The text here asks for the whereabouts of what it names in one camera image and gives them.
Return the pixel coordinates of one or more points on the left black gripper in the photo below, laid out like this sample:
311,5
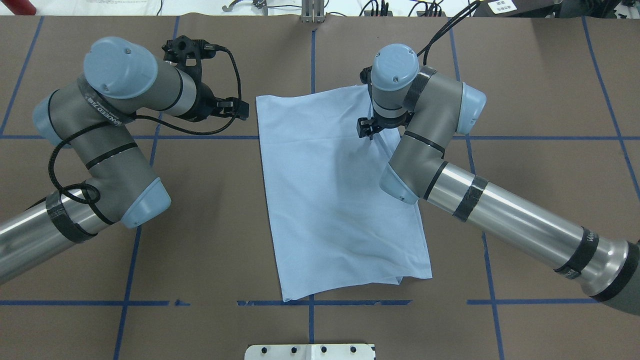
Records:
203,101

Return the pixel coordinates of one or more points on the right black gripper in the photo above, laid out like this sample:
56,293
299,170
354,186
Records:
389,120

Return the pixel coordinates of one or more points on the light blue t-shirt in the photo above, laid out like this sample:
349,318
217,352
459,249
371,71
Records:
332,225

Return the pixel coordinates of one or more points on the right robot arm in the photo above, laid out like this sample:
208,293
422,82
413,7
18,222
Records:
432,108

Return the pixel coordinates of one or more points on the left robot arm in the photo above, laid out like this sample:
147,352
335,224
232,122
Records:
100,175

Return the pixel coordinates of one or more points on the red cylinder bottle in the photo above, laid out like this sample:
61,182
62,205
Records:
20,7

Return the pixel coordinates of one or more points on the aluminium frame post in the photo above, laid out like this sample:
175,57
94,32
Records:
313,11

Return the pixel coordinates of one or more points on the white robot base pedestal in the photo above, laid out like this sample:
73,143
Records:
323,351

